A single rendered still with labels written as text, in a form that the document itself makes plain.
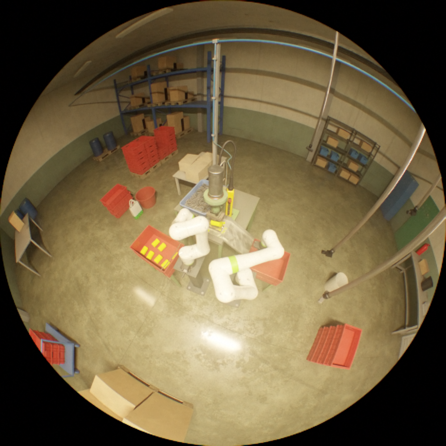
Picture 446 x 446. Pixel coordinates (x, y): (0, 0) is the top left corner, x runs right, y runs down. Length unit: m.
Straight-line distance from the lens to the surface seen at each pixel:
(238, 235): 1.74
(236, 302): 2.40
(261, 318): 2.46
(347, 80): 6.36
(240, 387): 2.64
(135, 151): 4.23
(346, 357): 2.70
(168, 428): 2.13
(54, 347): 3.40
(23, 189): 8.85
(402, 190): 6.60
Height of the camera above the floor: 2.37
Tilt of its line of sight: 53 degrees down
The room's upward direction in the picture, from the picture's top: 4 degrees clockwise
